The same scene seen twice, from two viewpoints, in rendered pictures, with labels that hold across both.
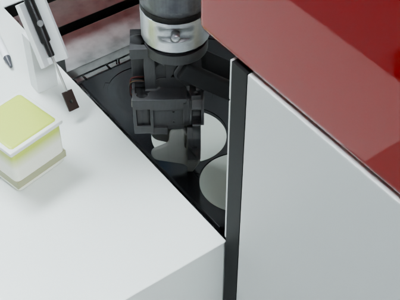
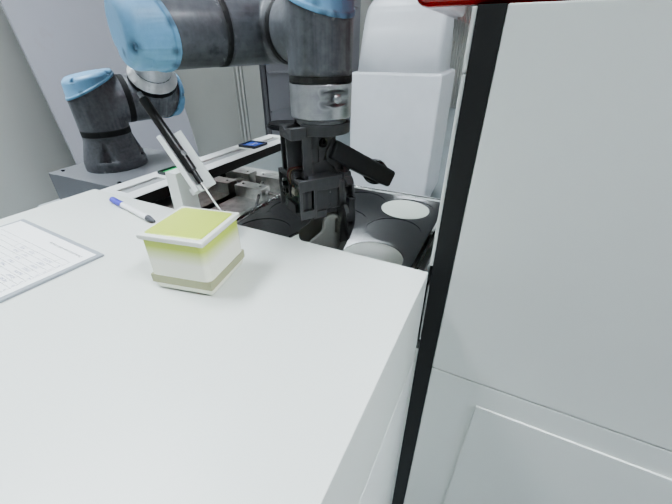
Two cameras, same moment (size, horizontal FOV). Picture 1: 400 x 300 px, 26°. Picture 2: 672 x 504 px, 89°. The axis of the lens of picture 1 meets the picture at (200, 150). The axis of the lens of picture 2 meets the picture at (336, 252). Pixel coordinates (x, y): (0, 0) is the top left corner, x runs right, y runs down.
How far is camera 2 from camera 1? 0.65 m
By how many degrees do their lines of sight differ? 26
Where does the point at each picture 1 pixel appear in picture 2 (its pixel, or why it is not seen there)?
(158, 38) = (319, 106)
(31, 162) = (219, 258)
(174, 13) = (335, 69)
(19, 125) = (197, 223)
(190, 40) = (345, 106)
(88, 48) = not seen: hidden behind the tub
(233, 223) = (447, 241)
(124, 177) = (305, 258)
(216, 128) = not seen: hidden behind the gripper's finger
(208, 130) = not seen: hidden behind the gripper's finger
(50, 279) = (300, 358)
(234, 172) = (460, 171)
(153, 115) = (315, 198)
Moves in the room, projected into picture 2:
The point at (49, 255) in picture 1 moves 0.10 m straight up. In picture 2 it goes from (281, 336) to (271, 240)
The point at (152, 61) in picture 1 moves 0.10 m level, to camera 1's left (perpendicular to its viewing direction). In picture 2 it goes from (309, 141) to (226, 151)
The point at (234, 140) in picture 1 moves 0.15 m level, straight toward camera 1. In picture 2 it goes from (466, 126) to (657, 174)
